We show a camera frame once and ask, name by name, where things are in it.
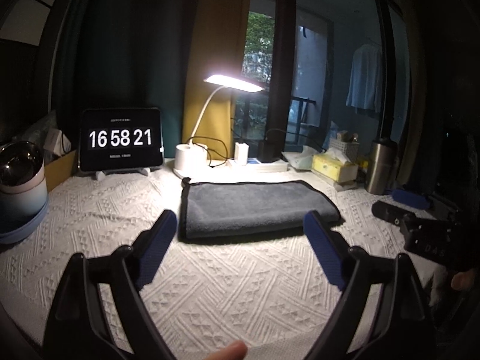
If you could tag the small white box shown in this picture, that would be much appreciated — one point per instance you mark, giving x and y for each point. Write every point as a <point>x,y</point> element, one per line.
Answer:
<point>56,142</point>

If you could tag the white desk lamp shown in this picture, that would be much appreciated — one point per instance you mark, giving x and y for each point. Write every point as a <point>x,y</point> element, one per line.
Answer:
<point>189,157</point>

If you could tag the white tablet stand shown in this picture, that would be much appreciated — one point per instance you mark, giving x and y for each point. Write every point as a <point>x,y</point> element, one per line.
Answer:
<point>123,172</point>

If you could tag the white textured tablecloth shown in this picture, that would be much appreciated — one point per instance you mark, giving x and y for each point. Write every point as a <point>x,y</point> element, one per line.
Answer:
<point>225,288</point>

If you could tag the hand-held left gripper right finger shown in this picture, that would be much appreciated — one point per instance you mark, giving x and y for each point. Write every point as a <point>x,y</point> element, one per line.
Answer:
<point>325,253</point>

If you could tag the yellow curtain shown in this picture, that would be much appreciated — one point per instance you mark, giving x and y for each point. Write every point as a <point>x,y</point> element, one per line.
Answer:
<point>213,45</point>

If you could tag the white charger plug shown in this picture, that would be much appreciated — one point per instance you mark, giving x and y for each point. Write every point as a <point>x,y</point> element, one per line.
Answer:
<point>242,153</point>

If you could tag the white power strip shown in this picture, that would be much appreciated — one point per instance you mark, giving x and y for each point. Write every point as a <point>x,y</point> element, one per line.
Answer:
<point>262,165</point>

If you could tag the blue and white cooking pot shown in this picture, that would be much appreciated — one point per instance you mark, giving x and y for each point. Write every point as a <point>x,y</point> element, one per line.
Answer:
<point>20,195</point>

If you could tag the black tablet with clock display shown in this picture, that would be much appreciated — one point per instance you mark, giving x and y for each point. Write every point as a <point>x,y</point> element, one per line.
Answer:
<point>120,138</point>

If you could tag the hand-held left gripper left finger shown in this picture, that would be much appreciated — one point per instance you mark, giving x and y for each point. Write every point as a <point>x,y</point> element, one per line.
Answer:
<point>160,249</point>

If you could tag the person's right hand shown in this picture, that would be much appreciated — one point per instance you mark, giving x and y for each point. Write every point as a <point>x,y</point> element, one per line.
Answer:
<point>465,280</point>

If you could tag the stainless steel tumbler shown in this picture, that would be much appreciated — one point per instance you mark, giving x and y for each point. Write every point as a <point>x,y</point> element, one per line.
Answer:
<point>380,168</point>

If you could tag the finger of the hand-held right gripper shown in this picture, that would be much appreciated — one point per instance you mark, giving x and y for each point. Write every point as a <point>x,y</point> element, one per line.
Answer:
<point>390,213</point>
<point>410,198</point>

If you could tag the person's left hand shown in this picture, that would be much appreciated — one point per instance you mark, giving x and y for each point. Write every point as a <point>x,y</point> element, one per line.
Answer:
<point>225,352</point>

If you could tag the cardboard box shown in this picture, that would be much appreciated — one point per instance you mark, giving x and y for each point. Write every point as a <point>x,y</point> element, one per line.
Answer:
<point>60,170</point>

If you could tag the hanging light blue shirt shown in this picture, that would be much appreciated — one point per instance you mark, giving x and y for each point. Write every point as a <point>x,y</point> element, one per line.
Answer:
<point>364,78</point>

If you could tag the yellow tissue box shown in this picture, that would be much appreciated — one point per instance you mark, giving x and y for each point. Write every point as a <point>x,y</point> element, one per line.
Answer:
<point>333,167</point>

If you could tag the dark teal curtain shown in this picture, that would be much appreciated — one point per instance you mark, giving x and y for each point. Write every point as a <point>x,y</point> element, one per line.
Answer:
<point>131,45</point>

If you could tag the grey towel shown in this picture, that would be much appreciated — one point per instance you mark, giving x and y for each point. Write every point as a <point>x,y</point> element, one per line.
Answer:
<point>255,206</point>

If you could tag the white plastic basket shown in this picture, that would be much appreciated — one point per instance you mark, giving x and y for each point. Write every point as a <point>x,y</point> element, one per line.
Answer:
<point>347,144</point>

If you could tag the black power adapter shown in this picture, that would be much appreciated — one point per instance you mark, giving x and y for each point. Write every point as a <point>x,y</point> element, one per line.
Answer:
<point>270,152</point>

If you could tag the soft tissue pack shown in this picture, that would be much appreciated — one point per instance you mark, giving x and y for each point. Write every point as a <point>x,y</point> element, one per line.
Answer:
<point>302,159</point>

